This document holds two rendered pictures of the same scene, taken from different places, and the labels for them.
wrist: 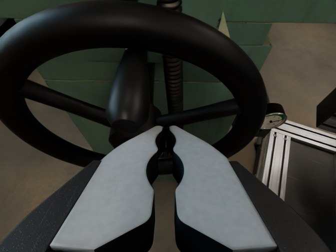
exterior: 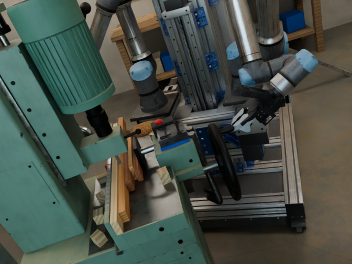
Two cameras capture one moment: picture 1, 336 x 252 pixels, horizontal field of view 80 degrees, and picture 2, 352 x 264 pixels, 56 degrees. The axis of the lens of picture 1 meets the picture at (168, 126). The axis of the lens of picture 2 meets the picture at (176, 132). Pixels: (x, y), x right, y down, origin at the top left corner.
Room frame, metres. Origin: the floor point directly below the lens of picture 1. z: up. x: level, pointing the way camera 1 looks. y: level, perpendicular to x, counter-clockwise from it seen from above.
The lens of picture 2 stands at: (0.21, 1.00, 1.53)
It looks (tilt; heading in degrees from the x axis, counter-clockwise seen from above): 29 degrees down; 272
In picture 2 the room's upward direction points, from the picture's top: 20 degrees counter-clockwise
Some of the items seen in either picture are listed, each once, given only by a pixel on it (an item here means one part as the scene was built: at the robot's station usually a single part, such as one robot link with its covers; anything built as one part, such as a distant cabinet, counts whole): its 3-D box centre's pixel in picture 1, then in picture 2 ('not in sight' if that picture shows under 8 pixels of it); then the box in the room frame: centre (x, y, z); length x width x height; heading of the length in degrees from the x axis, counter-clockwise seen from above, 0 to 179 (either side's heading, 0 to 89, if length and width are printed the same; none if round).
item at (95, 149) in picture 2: not in sight; (105, 146); (0.49, 0.04, 1.03); 0.14 x 0.07 x 0.09; 1
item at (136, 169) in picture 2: not in sight; (137, 161); (0.41, 0.03, 0.92); 0.17 x 0.02 x 0.05; 91
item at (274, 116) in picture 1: (266, 117); not in sight; (0.26, -0.22, 0.65); 0.06 x 0.04 x 0.08; 91
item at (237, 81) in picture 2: not in sight; (245, 79); (-0.13, -0.45, 0.87); 0.15 x 0.15 x 0.10
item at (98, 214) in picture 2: not in sight; (100, 216); (0.59, 0.12, 0.82); 0.04 x 0.04 x 0.04; 3
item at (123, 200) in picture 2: not in sight; (122, 158); (0.47, -0.03, 0.92); 0.62 x 0.02 x 0.04; 91
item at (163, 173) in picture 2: not in sight; (164, 175); (0.33, 0.15, 0.92); 0.04 x 0.03 x 0.04; 98
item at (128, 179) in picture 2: not in sight; (128, 165); (0.44, 0.04, 0.92); 0.23 x 0.02 x 0.04; 91
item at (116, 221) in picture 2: not in sight; (117, 166); (0.49, 0.02, 0.92); 0.60 x 0.02 x 0.05; 91
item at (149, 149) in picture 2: not in sight; (146, 149); (0.37, 0.02, 0.95); 0.09 x 0.07 x 0.09; 91
